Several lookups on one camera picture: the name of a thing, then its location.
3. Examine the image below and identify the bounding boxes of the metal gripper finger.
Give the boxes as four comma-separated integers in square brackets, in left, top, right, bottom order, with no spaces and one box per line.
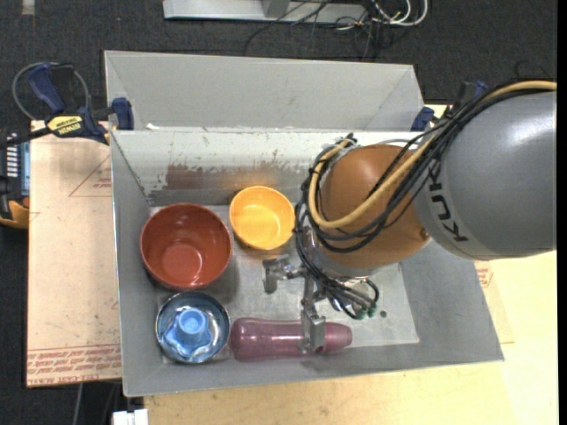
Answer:
[299,277,327,355]
[262,257,307,294]

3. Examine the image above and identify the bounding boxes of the mauve long rounded cylinder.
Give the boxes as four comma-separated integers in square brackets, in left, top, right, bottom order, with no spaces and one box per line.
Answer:
[229,316,353,363]

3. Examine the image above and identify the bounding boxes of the orange bowl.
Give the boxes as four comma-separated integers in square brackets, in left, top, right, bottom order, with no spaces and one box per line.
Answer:
[229,185,297,252]

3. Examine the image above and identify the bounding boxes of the red-brown bowl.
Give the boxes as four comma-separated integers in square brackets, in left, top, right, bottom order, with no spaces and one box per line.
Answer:
[140,202,234,293]

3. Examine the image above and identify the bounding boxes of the light blue plastic cup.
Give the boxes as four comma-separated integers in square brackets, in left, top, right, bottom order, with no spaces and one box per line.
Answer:
[165,306,219,356]

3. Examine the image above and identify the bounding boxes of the shiny metal bowl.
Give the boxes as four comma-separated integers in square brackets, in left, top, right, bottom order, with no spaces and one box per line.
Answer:
[155,290,232,365]

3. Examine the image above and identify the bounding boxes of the grey metal bin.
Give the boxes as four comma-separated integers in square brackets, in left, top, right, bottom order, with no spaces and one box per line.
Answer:
[104,50,505,398]

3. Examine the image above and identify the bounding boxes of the brown cardboard board, red print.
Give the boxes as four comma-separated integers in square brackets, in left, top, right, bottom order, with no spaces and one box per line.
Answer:
[26,120,516,390]

